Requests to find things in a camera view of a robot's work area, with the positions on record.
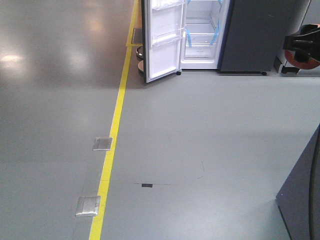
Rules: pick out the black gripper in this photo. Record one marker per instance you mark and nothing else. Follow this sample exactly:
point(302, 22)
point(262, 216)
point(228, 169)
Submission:
point(306, 43)

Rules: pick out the red yellow apple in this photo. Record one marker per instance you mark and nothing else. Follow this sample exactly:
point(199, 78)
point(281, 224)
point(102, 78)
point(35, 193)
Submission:
point(303, 65)

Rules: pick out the fridge door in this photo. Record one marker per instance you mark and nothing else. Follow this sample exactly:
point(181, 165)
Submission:
point(162, 37)

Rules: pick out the dark grey fridge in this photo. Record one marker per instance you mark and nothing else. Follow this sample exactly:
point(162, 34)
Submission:
point(238, 36)

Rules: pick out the dark grey cabinet corner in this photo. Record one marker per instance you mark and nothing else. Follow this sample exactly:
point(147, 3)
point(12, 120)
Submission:
point(298, 199)

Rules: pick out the metal floor socket plate far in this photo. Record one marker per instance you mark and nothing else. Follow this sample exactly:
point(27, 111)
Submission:
point(102, 144)

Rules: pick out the metal floor socket plate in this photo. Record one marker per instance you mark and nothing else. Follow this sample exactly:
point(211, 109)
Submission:
point(102, 144)
point(87, 206)

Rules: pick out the metal floor socket plate near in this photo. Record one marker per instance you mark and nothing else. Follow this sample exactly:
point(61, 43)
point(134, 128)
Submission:
point(87, 206)

